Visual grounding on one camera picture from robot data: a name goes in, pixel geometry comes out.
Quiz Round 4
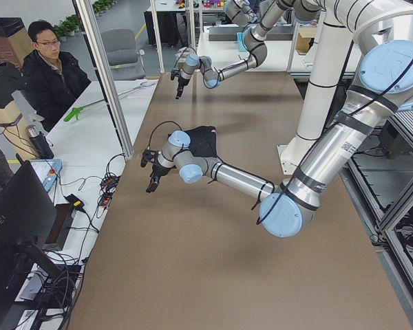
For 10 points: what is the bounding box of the black power strip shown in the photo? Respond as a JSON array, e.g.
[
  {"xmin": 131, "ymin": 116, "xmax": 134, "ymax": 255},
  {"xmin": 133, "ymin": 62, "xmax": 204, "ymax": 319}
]
[{"xmin": 98, "ymin": 173, "xmax": 120, "ymax": 209}]

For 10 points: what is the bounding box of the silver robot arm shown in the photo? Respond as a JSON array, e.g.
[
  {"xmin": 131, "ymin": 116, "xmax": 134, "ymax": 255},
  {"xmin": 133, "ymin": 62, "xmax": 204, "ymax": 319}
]
[
  {"xmin": 171, "ymin": 1, "xmax": 321, "ymax": 99},
  {"xmin": 141, "ymin": 40, "xmax": 413, "ymax": 237}
]

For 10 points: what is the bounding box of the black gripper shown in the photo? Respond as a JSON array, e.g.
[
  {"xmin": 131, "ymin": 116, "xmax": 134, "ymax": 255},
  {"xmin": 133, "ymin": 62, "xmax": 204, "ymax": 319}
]
[
  {"xmin": 146, "ymin": 163, "xmax": 173, "ymax": 193},
  {"xmin": 175, "ymin": 76, "xmax": 190, "ymax": 100}
]

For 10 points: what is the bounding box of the seated man black jacket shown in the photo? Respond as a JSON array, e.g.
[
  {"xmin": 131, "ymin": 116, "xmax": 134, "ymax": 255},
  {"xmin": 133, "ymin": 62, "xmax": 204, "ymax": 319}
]
[{"xmin": 22, "ymin": 20, "xmax": 91, "ymax": 132}]

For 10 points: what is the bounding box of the black printed t-shirt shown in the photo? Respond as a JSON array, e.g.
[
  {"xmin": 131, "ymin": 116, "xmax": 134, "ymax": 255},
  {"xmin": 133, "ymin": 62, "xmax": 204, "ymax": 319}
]
[{"xmin": 185, "ymin": 126, "xmax": 218, "ymax": 157}]

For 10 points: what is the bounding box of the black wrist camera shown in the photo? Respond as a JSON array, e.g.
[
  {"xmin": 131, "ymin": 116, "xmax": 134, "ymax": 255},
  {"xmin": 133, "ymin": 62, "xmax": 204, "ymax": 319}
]
[
  {"xmin": 140, "ymin": 148, "xmax": 158, "ymax": 168},
  {"xmin": 170, "ymin": 69, "xmax": 180, "ymax": 80}
]

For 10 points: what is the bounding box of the blue teach pendant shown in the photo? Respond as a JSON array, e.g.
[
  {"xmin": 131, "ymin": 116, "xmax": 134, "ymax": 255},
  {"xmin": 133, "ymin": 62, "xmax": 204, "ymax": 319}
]
[{"xmin": 30, "ymin": 158, "xmax": 63, "ymax": 192}]

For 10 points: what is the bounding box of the green handled grabber tool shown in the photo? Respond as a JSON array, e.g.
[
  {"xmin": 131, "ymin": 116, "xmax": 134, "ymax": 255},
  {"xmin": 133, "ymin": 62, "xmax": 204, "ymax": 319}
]
[{"xmin": 63, "ymin": 82, "xmax": 155, "ymax": 122}]

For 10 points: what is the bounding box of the aluminium frame post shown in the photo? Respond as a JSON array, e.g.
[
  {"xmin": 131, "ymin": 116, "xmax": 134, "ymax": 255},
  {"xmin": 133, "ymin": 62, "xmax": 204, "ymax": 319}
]
[{"xmin": 72, "ymin": 0, "xmax": 134, "ymax": 160}]

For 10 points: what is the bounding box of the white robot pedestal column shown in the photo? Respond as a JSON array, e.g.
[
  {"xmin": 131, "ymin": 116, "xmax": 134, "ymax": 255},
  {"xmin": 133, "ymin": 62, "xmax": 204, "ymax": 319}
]
[{"xmin": 277, "ymin": 0, "xmax": 413, "ymax": 173}]

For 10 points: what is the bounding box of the grey office chair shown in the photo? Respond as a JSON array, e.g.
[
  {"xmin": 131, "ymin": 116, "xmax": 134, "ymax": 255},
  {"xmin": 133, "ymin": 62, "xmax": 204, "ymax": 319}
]
[{"xmin": 100, "ymin": 29, "xmax": 146, "ymax": 80}]

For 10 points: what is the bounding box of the black Huawei monitor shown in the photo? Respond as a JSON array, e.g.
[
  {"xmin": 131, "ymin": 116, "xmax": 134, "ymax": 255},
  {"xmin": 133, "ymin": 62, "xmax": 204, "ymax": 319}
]
[{"xmin": 0, "ymin": 161, "xmax": 61, "ymax": 326}]

